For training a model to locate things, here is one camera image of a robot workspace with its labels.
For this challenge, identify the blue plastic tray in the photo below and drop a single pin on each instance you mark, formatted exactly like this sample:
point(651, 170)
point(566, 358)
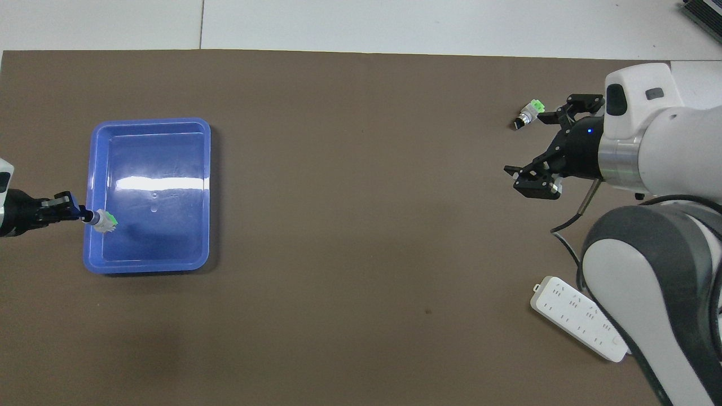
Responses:
point(152, 237)

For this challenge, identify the grey metal device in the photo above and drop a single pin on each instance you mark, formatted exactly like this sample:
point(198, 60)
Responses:
point(705, 17)

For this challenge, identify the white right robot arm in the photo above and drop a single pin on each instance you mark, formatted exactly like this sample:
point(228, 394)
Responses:
point(665, 237)

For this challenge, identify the green selector switch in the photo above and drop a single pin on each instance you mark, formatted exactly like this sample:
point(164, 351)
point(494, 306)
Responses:
point(531, 113)
point(104, 221)

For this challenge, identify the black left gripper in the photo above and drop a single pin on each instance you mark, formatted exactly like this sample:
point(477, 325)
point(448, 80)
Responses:
point(17, 213)

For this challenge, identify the white power strip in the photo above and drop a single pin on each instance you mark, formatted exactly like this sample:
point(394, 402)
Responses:
point(575, 313)

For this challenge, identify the brown table mat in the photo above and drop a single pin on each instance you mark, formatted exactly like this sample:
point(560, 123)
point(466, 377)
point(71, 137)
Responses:
point(338, 225)

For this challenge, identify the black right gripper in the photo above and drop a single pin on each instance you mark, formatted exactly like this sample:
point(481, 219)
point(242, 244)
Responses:
point(584, 149)

